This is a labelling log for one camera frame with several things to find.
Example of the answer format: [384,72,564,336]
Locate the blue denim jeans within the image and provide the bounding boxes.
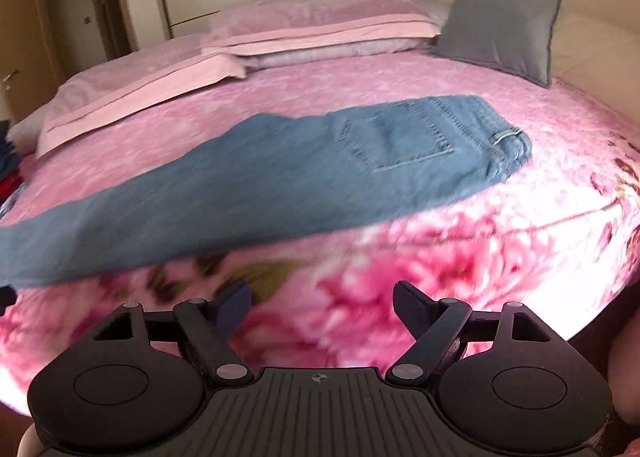
[1,96,533,289]

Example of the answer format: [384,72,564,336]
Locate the pink floral bed blanket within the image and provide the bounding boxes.
[1,53,639,413]

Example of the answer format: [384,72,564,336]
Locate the red folded garment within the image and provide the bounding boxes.
[0,170,24,206]

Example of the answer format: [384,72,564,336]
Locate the left pink pillow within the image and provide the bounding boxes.
[8,34,246,157]

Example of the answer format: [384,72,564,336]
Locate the pink pillow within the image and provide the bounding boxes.
[201,0,440,57]
[8,34,246,157]

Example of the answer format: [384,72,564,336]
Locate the dark blue folded sweater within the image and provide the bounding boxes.
[0,120,22,180]

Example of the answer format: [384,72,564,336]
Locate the grey square cushion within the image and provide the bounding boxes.
[434,0,563,88]

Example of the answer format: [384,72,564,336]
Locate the wooden bedroom door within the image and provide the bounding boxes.
[0,0,64,122]

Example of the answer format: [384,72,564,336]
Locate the right pink pillow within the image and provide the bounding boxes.
[201,0,440,57]

